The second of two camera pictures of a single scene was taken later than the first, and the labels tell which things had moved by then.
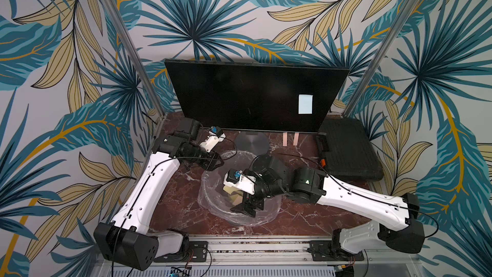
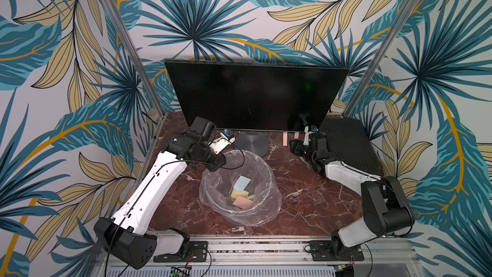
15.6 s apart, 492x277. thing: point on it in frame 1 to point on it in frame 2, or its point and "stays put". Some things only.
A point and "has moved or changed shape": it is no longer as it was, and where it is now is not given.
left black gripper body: x=198 y=155 stays put
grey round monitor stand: x=255 y=142 stays put
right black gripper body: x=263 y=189 to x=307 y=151
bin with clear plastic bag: x=213 y=200 stays put
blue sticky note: x=305 y=104 has moved or changed shape
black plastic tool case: x=347 y=151 stays put
